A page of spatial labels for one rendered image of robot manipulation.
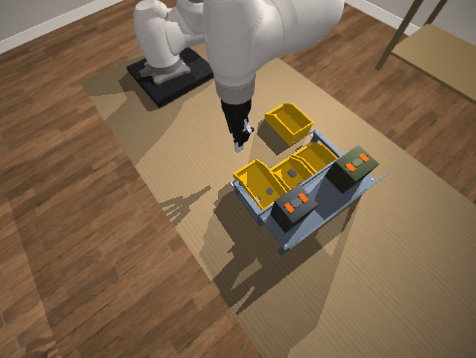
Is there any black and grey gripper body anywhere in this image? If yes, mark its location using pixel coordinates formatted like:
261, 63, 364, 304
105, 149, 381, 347
221, 98, 252, 127

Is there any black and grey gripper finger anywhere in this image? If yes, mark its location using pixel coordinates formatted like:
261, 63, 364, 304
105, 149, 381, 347
232, 118, 254, 153
224, 113, 236, 151

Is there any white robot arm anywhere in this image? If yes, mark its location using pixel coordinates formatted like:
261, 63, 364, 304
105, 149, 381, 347
133, 0, 344, 105

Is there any grey metal shelf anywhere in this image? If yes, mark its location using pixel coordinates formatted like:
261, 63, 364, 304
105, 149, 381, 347
230, 129, 388, 256

